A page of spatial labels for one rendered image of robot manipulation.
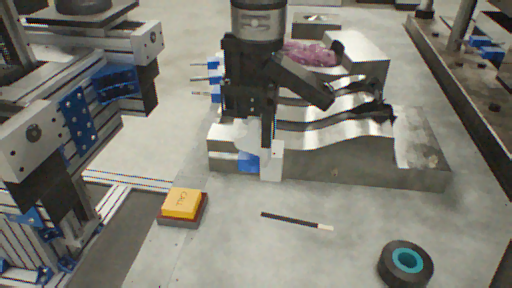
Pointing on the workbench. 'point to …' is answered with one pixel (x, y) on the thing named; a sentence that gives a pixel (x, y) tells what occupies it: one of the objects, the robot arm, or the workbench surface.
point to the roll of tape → (397, 277)
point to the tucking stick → (297, 221)
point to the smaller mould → (314, 25)
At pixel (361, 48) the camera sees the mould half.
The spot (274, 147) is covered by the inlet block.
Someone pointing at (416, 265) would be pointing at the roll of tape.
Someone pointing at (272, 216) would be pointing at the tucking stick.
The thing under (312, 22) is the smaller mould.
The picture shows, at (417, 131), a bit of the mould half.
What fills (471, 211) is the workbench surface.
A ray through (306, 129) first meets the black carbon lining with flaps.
